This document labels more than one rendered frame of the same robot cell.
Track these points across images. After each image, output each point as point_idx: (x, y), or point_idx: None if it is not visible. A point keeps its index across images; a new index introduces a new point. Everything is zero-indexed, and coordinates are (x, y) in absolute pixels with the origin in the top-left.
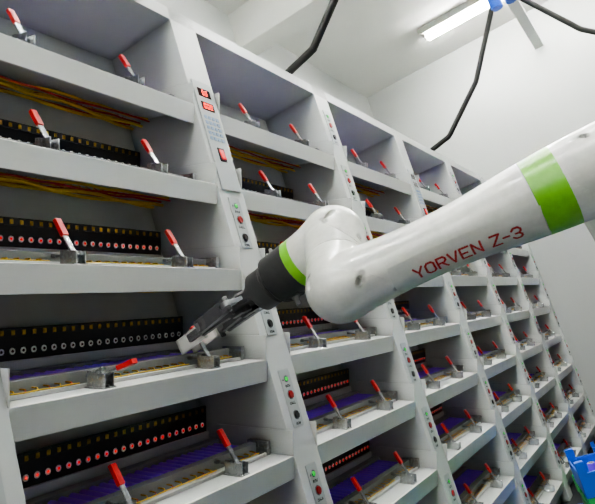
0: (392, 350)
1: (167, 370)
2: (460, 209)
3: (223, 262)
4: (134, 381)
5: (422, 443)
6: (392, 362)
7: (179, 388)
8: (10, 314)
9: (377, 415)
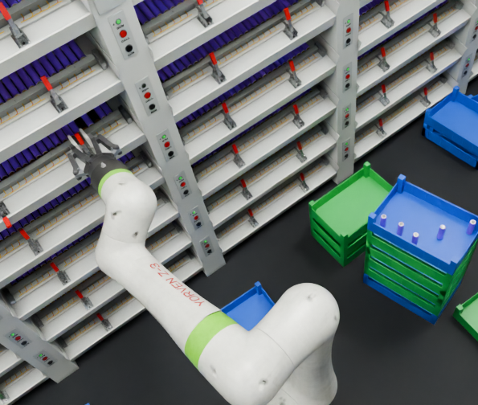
0: (331, 26)
1: (56, 167)
2: (158, 317)
3: (109, 64)
4: (26, 196)
5: (332, 87)
6: (330, 30)
7: (59, 190)
8: None
9: (276, 99)
